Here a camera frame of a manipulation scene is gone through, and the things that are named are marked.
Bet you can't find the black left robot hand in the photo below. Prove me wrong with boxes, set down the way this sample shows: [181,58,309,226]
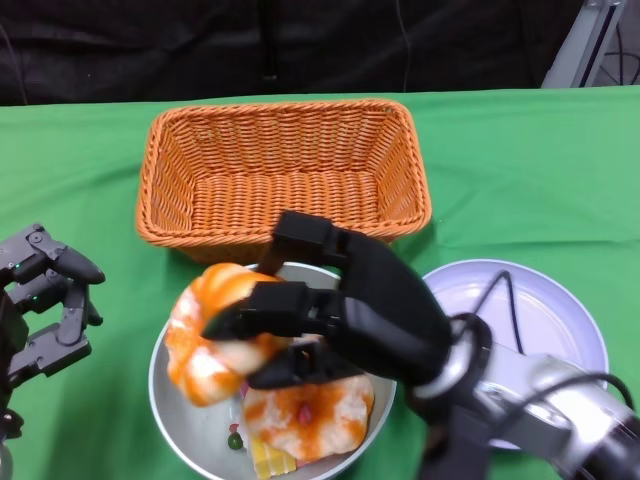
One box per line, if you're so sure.
[0,223,106,441]

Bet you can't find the black backdrop curtain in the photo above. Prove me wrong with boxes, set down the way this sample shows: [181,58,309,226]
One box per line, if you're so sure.
[0,0,581,107]

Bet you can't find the lilac round plate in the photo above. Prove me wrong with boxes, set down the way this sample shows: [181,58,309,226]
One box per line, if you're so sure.
[422,258,610,451]

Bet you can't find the yellow cake slice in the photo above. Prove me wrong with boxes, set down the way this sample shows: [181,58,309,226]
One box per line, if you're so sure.
[226,421,300,477]

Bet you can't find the grey-green bowl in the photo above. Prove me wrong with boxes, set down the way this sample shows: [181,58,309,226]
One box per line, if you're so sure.
[148,262,399,480]

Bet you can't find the grey metal stand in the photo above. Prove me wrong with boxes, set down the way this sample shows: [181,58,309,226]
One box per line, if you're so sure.
[542,0,631,89]

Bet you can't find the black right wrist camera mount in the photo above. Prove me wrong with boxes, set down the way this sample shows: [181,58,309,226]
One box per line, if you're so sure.
[423,394,490,480]

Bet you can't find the orange wicker basket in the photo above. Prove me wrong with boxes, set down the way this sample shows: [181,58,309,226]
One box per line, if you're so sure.
[134,98,432,265]

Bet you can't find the orange striped bread ring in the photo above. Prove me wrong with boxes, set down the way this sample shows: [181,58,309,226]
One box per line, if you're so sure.
[166,262,284,409]
[241,372,375,462]

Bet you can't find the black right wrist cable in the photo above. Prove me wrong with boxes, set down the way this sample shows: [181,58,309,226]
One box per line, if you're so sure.
[449,269,639,431]

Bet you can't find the green tablecloth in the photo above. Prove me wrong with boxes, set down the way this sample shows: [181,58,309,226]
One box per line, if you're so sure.
[0,85,640,480]

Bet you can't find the thin hanging black cable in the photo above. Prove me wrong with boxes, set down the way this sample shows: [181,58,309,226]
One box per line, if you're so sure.
[394,0,412,94]

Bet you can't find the black floor cables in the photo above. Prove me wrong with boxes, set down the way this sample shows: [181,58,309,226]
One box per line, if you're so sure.
[599,9,640,84]

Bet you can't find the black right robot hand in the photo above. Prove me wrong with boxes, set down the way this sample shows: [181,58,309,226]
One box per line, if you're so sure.
[199,209,454,391]

